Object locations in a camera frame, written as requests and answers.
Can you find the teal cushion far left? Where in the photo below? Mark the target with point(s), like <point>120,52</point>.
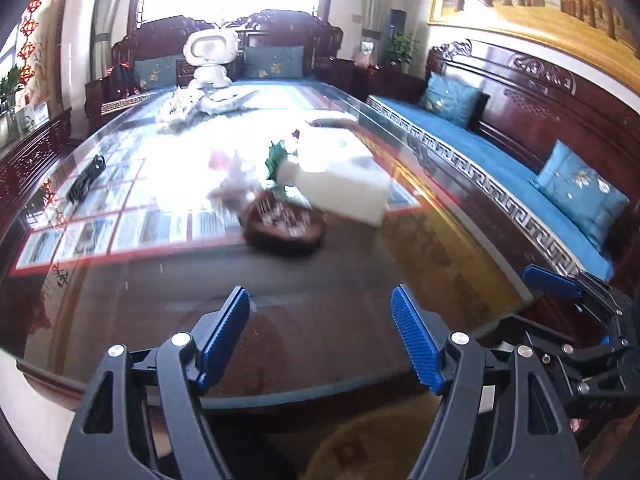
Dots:
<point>156,73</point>

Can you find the blue cushion near right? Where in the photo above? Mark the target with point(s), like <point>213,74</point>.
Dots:
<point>592,203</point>

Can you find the blue cushion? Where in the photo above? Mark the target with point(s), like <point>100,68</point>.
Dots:
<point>592,203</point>
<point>450,99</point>

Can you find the teal cushion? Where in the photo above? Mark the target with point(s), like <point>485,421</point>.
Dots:
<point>274,62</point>
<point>156,73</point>

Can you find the brown snack packet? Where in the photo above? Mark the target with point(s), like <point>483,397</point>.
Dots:
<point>274,223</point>

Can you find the teal cushion far right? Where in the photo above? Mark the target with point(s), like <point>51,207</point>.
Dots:
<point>274,62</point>

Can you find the white flat packet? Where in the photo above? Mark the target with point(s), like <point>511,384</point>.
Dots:
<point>330,119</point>

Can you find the lucky bamboo plant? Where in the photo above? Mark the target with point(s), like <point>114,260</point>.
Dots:
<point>10,85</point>

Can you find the green plastic bag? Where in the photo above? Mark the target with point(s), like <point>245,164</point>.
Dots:
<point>277,154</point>

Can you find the blue cushion far right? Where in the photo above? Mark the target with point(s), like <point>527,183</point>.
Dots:
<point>450,99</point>

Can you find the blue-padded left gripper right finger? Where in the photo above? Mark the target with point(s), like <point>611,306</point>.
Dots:
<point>499,416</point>

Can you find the yellow autumn trees painting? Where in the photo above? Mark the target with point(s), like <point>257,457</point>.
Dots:
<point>592,30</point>

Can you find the white crumpled floral bag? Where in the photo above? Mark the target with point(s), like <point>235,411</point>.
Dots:
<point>179,108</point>

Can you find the tan plastic trash bin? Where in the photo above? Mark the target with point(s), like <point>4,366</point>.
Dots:
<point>380,444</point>

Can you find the white toy robot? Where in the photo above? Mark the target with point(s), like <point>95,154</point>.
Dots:
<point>209,51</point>

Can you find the left rosewood cabinet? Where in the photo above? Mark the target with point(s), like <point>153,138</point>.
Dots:
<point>24,165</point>

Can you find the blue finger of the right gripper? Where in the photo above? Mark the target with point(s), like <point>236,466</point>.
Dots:
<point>550,283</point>

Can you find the far rosewood sofa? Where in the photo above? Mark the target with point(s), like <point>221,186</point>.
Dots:
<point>179,51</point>

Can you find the red chinese knot decoration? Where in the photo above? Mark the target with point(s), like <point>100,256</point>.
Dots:
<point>27,29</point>

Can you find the right rosewood sofa bench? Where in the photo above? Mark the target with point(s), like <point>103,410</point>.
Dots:
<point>527,104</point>

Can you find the pink clear plastic bag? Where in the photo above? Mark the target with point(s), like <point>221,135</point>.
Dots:
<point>238,188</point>

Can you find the potted green plant corner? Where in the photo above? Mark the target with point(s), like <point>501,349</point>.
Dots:
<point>399,51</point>

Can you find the white standing air conditioner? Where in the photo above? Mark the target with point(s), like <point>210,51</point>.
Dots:
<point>75,50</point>

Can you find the white open booklet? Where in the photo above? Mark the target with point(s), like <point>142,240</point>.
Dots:
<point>224,101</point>

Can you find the dark wooden coffee table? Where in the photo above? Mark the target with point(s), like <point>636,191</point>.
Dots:
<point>118,244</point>

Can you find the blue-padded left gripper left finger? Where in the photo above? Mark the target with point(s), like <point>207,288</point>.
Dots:
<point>111,435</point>

